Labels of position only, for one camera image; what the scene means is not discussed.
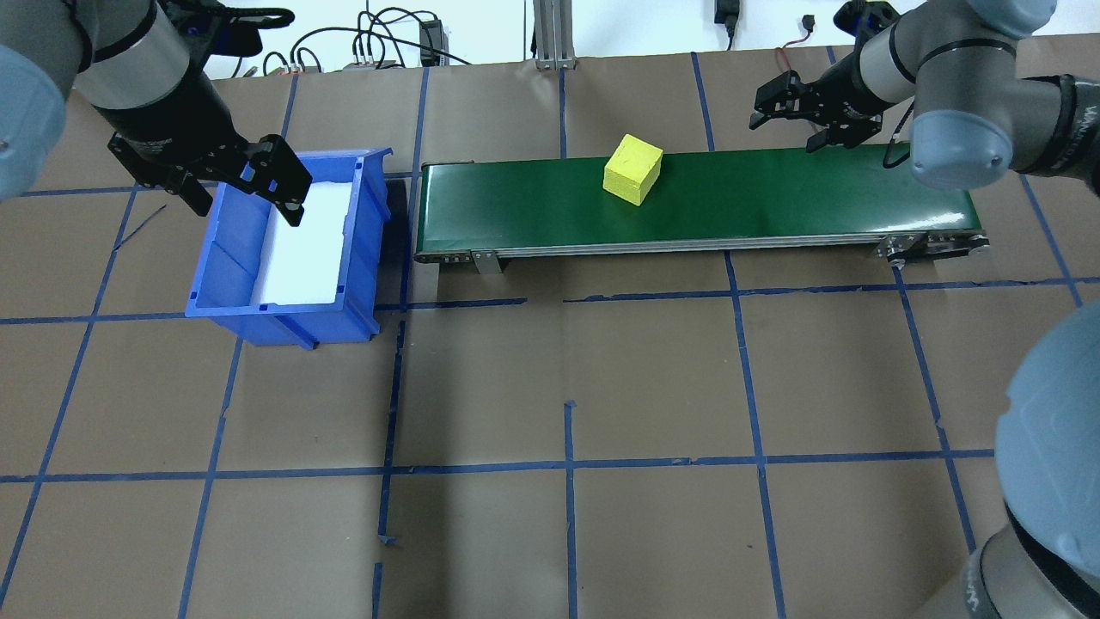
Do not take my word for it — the yellow foam cube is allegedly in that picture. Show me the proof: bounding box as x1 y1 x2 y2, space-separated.
603 133 664 207

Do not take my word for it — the white foam pad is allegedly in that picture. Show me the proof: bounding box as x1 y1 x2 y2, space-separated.
256 179 358 307

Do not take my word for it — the green conveyor belt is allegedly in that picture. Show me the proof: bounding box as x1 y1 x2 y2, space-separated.
412 142 991 276

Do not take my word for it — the blue plastic storage bin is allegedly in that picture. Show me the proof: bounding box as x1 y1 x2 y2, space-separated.
185 146 394 351

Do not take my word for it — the red cable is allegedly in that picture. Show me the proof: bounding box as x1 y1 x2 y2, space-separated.
776 15 816 74

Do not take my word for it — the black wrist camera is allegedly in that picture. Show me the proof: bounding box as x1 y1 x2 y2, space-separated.
168 0 296 58
832 0 901 40

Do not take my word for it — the aluminium profile post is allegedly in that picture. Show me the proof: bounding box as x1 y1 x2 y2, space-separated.
533 0 578 70

